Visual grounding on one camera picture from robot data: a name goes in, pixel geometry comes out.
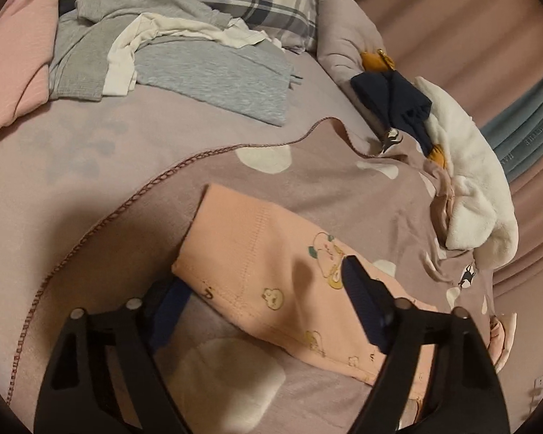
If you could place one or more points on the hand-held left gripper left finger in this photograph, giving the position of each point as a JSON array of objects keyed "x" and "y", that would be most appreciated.
[{"x": 167, "y": 314}]

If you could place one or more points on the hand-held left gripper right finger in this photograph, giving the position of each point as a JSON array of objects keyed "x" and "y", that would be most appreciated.
[{"x": 362, "y": 303}]

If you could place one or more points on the peach printed small garment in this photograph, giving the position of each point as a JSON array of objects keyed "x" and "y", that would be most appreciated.
[{"x": 262, "y": 253}]

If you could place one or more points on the mauve dotted cat print blanket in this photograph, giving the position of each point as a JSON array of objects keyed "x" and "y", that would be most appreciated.
[{"x": 344, "y": 199}]

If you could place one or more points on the small pink and white cloth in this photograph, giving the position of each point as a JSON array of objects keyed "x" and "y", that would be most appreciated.
[{"x": 502, "y": 337}]

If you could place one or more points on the white fleece garment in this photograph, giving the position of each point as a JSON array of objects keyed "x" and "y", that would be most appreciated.
[{"x": 470, "y": 167}]

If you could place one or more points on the lavender bed sheet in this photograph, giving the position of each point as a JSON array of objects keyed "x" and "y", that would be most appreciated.
[{"x": 117, "y": 144}]

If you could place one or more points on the navy and mustard garment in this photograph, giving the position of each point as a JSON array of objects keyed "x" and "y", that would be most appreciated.
[{"x": 389, "y": 95}]

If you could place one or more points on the light grey folded garment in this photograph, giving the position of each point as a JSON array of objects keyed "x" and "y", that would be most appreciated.
[{"x": 217, "y": 81}]

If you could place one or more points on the teal cloth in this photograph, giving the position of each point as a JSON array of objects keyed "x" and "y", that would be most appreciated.
[{"x": 525, "y": 122}]

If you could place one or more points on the white cotton garment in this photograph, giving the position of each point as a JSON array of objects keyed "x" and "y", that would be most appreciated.
[{"x": 122, "y": 61}]

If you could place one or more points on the grey knit garment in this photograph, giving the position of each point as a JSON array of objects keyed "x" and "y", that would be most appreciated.
[{"x": 77, "y": 58}]

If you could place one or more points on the lavender cushion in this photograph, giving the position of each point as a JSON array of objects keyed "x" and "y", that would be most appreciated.
[{"x": 339, "y": 31}]

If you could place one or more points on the pink curtain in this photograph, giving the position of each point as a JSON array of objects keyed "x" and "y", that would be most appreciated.
[{"x": 457, "y": 22}]

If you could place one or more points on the pink pillow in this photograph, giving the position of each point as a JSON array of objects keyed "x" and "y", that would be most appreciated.
[{"x": 18, "y": 45}]

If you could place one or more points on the white wall socket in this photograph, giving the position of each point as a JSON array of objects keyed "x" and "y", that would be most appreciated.
[{"x": 539, "y": 382}]

